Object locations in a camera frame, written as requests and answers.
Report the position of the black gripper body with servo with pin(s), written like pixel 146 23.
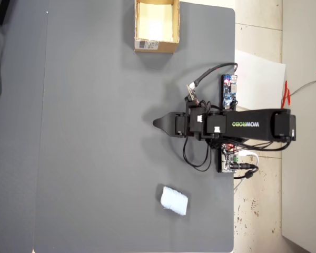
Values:
pixel 193 124

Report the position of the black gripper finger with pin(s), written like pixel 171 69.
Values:
pixel 167 124

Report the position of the white foam block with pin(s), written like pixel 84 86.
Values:
pixel 173 200

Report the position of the open cardboard box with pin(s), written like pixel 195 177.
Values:
pixel 168 47

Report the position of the blue circuit board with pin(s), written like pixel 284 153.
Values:
pixel 227 92

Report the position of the circuit board with green terminal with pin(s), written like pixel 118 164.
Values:
pixel 226 163

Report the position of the white paper sheet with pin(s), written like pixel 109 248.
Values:
pixel 260 84

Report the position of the white shipping label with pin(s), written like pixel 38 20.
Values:
pixel 147 44

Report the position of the small wrist camera board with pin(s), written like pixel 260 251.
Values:
pixel 191 95

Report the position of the black frame object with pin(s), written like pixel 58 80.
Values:
pixel 4 15

